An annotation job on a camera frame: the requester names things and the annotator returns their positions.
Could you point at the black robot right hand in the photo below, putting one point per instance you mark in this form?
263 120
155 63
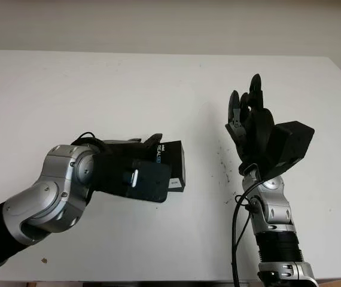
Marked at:
255 134

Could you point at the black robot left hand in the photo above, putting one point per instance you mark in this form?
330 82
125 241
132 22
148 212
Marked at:
119 148

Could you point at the black RealSense box lid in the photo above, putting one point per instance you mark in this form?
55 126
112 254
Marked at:
172 152

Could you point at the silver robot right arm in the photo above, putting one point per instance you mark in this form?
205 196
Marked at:
278 215

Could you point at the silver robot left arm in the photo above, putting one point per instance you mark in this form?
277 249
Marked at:
48 194

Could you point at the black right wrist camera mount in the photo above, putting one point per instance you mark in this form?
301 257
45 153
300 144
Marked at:
290 146

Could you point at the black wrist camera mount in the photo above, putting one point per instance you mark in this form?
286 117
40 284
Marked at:
290 146
146 182

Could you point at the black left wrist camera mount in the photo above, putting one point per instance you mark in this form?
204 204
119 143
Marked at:
146 182

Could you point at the black camera box base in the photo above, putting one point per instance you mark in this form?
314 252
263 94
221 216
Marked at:
183 182

